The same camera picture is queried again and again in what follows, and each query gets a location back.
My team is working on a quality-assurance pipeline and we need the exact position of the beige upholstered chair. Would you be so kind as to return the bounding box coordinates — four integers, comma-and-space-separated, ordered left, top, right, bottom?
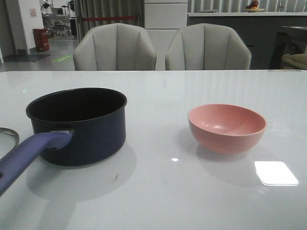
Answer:
73, 23, 156, 71
165, 23, 252, 70

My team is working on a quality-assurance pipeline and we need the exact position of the grey counter sideboard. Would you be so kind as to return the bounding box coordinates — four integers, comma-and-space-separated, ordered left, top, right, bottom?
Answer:
188, 12, 307, 69

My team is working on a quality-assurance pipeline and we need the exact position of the fruit plate on counter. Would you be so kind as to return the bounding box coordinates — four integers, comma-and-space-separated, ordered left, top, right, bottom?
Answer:
242, 0, 265, 12

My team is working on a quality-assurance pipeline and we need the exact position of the dark blue saucepan purple handle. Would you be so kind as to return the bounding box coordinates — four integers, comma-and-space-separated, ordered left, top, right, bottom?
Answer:
0, 88, 127, 193

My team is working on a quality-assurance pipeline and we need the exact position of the olive cushion seat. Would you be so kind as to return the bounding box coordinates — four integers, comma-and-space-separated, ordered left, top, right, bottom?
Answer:
282, 53, 307, 70

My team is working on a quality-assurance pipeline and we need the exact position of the right beige upholstered chair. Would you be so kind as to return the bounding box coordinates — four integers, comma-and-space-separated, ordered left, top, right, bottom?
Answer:
165, 23, 252, 70

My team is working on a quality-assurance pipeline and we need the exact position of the white cabinet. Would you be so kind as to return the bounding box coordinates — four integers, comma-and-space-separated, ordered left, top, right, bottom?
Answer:
144, 0, 188, 70

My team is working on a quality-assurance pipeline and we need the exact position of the pink plastic bowl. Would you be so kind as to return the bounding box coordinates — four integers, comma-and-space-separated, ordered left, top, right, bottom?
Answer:
188, 103, 267, 154

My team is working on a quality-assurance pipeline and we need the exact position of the red trash bin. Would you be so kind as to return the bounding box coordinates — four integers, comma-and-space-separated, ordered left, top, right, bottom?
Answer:
33, 28, 49, 52

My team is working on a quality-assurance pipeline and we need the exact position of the left beige upholstered chair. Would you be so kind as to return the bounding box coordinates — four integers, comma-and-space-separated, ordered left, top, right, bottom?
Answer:
73, 23, 156, 71

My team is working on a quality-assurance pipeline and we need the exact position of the glass pot lid blue knob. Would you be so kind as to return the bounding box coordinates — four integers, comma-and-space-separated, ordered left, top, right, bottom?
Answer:
0, 127, 20, 160

